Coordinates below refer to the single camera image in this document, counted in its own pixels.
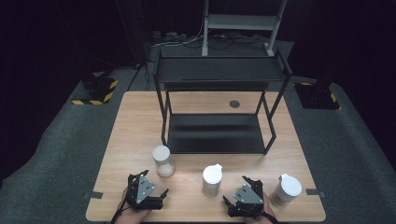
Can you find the grey tape strip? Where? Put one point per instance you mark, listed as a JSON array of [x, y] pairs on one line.
[[315, 193], [93, 195]]

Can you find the glass jar with grey lid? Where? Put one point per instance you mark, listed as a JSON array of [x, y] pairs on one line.
[[162, 155]]

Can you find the white-lidded jar with white powder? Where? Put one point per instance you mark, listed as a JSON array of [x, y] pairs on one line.
[[212, 175]]

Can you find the black power strip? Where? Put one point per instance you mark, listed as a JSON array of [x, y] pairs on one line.
[[169, 36]]

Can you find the person's right hand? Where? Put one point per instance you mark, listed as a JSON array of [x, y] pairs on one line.
[[267, 207]]

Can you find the black base with striped tape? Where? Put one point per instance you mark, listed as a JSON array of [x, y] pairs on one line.
[[98, 88], [317, 96]]

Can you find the black metal shelf rack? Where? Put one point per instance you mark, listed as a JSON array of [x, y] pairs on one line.
[[218, 69]]

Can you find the white-lidded jar with brown powder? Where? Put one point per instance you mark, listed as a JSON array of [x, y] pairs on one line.
[[290, 188]]

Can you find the grey metal stand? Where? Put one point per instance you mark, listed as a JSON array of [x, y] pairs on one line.
[[241, 22]]

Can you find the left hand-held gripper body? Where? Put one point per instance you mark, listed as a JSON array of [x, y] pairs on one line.
[[144, 189]]

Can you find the person's left hand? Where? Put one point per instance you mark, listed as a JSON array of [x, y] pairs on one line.
[[134, 216]]

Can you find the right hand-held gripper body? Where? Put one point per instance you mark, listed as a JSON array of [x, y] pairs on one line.
[[247, 196]]

